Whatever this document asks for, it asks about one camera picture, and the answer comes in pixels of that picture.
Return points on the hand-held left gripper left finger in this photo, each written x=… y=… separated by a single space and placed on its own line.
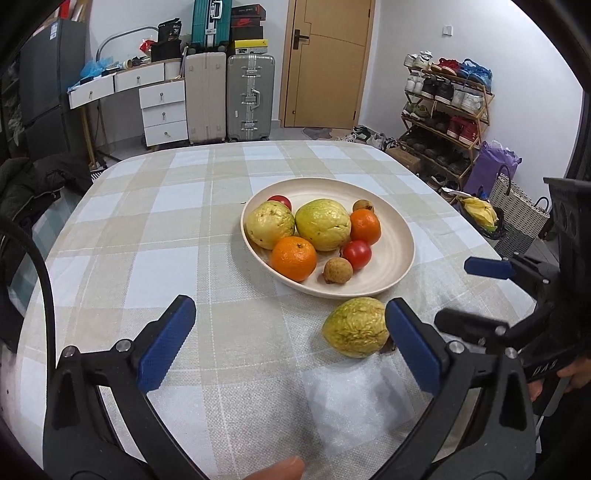
x=166 y=344

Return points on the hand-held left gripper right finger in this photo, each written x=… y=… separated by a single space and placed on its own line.
x=415 y=346

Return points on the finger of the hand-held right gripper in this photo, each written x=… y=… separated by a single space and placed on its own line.
x=466 y=325
x=489 y=267

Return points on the wrinkled yellow guava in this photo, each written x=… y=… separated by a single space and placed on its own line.
x=355 y=327

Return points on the beige round plate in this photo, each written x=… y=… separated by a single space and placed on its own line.
x=392 y=258

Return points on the brown longan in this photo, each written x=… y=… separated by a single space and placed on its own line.
x=362 y=206
x=337 y=270

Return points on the red tomato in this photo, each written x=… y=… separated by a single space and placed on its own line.
x=356 y=253
x=280 y=201

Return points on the small orange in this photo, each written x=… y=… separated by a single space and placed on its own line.
x=366 y=227

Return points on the large orange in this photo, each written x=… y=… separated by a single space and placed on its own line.
x=293 y=258

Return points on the green-patched yellow guava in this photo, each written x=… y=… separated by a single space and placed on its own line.
x=323 y=226

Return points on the smooth pale yellow guava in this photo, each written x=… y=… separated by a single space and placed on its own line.
x=268 y=226

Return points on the person's right forearm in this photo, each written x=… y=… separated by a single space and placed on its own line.
x=568 y=438

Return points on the person's right hand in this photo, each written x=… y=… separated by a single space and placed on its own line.
x=579 y=376

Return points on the person's left hand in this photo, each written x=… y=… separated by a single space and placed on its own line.
x=277 y=470

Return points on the yellow plastic bag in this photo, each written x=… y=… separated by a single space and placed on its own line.
x=480 y=210

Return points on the grey wicker basket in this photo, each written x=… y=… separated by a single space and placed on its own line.
x=521 y=207

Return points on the beige checked tablecloth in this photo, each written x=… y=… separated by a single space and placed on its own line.
x=184 y=254

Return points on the purple bag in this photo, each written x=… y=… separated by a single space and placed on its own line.
x=489 y=168

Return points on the cardboard box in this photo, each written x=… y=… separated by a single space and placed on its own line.
x=404 y=158

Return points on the scattered sneakers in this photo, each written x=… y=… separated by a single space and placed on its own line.
x=371 y=136

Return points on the shoe rack with shoes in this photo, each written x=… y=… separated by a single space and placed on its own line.
x=443 y=90

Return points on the dark jacket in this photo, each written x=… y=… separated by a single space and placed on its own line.
x=27 y=184

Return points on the grey door mat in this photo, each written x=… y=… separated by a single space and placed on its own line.
x=321 y=133

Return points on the white desk with drawers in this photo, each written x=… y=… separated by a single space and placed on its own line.
x=161 y=94

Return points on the beige suitcase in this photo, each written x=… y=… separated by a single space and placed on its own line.
x=205 y=97

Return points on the wooden door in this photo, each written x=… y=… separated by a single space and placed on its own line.
x=323 y=69

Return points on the grey suitcase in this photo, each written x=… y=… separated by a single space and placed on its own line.
x=242 y=92

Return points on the blue plastic bag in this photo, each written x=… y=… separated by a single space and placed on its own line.
x=94 y=68

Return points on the yellow shoe box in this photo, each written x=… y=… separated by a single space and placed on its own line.
x=251 y=47

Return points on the black snack bag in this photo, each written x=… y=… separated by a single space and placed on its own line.
x=169 y=30

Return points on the curved grey desk lamp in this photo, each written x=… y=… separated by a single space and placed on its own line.
x=124 y=32

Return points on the teal suitcase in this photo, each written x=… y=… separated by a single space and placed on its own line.
x=210 y=23

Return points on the black red shoe box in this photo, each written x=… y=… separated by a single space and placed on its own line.
x=248 y=14

